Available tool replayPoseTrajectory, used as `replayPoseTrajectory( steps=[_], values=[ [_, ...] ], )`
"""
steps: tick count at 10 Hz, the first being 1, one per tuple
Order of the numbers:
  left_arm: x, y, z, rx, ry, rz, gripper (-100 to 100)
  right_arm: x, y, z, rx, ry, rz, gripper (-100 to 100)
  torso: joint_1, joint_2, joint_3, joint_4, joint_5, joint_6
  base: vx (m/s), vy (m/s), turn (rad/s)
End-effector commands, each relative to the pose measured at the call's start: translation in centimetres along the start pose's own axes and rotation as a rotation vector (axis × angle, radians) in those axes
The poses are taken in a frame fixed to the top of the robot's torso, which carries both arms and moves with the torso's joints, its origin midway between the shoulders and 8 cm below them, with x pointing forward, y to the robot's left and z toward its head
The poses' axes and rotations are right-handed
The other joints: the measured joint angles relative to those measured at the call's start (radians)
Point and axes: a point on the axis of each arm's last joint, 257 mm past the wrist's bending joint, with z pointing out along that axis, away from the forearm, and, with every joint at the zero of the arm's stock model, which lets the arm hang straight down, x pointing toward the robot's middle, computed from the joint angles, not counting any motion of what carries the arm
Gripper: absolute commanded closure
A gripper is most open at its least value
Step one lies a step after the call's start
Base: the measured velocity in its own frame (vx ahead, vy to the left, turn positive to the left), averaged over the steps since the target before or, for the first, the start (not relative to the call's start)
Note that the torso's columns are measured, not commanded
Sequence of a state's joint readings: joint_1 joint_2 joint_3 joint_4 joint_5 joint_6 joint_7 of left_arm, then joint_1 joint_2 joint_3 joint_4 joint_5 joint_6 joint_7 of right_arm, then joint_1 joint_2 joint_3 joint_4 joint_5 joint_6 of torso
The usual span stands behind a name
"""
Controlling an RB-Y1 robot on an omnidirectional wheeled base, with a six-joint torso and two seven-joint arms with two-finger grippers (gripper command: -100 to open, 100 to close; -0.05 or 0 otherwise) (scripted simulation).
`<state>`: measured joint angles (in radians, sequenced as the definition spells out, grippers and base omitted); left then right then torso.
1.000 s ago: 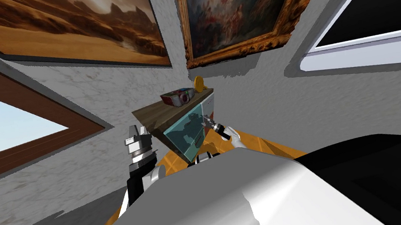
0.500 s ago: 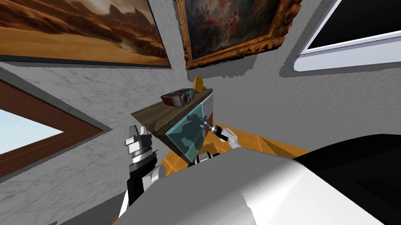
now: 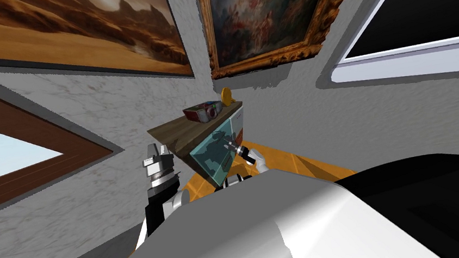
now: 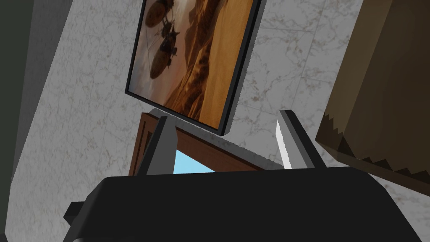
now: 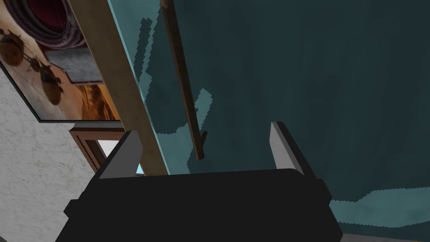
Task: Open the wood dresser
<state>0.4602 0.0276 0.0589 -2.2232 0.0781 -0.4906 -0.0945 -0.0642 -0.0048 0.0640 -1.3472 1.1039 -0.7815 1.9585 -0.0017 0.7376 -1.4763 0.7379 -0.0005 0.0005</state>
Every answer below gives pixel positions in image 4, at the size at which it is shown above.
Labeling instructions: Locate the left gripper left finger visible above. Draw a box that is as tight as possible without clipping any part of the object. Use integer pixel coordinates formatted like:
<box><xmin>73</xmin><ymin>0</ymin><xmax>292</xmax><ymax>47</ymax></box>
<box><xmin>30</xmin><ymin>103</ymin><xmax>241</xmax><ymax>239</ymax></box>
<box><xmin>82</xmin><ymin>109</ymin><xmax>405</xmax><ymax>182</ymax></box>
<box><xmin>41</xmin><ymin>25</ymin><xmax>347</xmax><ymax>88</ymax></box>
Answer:
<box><xmin>136</xmin><ymin>116</ymin><xmax>178</xmax><ymax>176</ymax></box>

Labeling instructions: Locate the brown wooden cupboard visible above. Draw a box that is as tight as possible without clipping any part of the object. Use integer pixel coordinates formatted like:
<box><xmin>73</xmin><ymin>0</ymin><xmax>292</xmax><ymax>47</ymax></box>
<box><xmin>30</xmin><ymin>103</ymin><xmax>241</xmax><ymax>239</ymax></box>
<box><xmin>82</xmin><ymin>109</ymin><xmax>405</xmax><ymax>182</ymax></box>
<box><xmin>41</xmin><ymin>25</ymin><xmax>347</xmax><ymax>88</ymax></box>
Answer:
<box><xmin>315</xmin><ymin>0</ymin><xmax>430</xmax><ymax>197</ymax></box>

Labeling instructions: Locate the black framed desert picture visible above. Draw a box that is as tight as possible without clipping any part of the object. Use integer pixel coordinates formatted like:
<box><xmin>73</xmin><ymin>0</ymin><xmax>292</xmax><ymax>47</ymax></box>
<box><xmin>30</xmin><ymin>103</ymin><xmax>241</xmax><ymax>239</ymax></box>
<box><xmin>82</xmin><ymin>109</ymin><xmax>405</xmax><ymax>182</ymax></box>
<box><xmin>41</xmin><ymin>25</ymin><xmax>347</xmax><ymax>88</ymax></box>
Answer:
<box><xmin>124</xmin><ymin>0</ymin><xmax>263</xmax><ymax>137</ymax></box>

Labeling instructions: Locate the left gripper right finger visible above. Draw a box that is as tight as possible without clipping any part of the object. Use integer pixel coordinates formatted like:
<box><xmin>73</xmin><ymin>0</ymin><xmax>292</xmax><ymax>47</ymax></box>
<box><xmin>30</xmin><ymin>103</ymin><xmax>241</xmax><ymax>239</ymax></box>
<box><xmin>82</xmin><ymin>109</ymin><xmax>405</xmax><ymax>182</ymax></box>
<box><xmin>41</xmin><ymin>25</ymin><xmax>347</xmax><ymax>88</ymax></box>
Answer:
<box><xmin>275</xmin><ymin>109</ymin><xmax>327</xmax><ymax>170</ymax></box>

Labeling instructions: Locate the brown framed window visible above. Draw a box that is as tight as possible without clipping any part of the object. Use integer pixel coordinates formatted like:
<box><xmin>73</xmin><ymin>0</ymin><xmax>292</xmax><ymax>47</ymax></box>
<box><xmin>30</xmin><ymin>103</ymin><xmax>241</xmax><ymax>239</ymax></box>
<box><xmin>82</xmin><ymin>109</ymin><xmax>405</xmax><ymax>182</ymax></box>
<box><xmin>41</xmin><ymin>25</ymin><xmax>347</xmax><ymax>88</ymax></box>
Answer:
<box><xmin>128</xmin><ymin>112</ymin><xmax>266</xmax><ymax>176</ymax></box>

